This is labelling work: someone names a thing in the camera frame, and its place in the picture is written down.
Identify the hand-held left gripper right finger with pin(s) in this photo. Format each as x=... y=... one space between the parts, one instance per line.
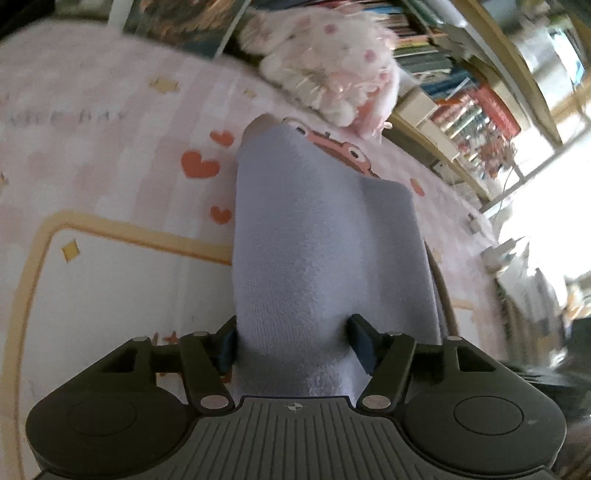
x=364 y=344

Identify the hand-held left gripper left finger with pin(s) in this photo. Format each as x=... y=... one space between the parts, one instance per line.
x=226 y=353

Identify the light blue sweater orange outline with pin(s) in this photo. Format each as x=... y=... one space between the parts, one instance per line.
x=318 y=249

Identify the dark object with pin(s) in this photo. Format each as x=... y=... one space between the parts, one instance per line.
x=554 y=378

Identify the pink printed blanket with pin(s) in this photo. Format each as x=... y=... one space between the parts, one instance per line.
x=115 y=184

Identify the row of books on shelf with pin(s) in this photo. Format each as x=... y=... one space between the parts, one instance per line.
x=461 y=97

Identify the white pink plush toy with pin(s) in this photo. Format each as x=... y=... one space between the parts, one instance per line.
x=332 y=60

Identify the large dark picture book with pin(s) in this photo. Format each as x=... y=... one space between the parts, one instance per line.
x=184 y=23

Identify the white post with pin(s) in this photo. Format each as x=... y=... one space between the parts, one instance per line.
x=117 y=14

